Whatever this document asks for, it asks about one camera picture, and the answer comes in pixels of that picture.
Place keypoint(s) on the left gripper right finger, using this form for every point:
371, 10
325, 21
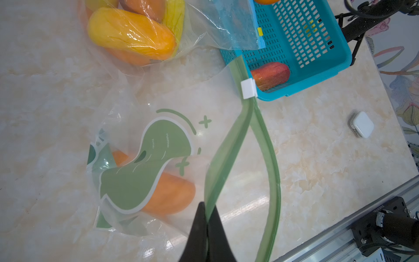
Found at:
218, 247

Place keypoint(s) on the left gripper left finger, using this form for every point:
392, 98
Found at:
196, 247

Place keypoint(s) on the clear green-zip bag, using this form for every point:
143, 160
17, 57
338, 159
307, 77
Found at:
214, 138

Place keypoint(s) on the white zipper slider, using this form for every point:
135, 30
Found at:
249, 88

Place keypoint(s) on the red mango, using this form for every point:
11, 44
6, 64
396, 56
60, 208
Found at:
271, 75

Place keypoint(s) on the clear blue-zip bag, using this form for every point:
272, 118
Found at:
226, 25

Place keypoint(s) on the teal plastic basket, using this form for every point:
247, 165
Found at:
305, 36

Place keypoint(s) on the yellow-green mango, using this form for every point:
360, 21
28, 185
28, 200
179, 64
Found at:
174, 17

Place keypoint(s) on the large orange mango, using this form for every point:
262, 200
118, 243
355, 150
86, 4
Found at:
154, 9

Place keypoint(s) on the white small puck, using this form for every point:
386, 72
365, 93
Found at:
361, 124

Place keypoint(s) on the black microphone on stand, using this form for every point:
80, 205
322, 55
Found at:
356, 22

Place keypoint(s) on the aluminium front rail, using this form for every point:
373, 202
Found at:
350, 240

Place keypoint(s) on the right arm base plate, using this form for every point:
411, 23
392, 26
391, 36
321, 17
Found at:
390, 227

